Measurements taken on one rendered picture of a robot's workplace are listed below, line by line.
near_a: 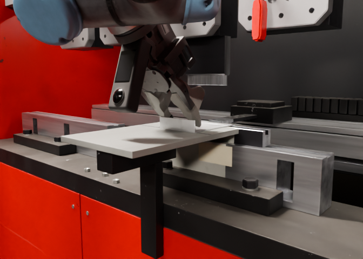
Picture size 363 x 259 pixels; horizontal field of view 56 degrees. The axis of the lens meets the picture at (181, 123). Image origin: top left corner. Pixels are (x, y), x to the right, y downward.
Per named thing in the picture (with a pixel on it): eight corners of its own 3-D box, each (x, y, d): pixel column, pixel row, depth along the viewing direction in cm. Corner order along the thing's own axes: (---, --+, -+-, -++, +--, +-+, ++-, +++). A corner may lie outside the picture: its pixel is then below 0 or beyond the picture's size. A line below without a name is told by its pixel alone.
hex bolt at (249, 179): (239, 188, 59) (239, 179, 59) (247, 184, 61) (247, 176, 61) (253, 191, 57) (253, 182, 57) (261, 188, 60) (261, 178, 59)
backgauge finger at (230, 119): (193, 126, 77) (193, 104, 76) (251, 116, 97) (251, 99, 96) (239, 132, 69) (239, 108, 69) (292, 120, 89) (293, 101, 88)
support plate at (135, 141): (60, 141, 57) (60, 135, 56) (169, 124, 76) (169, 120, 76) (132, 158, 45) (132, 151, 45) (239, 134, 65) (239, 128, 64)
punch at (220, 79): (185, 84, 73) (185, 39, 72) (190, 84, 74) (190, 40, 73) (223, 85, 66) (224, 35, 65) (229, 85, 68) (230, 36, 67)
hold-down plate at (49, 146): (13, 142, 116) (12, 134, 115) (28, 140, 120) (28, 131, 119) (59, 156, 96) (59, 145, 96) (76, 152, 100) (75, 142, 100)
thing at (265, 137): (179, 135, 75) (179, 121, 74) (188, 133, 77) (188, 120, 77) (262, 147, 62) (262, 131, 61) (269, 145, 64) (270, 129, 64)
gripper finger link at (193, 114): (222, 106, 62) (193, 68, 58) (207, 130, 59) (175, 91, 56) (210, 108, 65) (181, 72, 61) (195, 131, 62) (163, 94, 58)
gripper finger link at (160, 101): (186, 106, 69) (175, 72, 62) (170, 128, 66) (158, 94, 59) (173, 102, 70) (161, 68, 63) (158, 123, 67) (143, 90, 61)
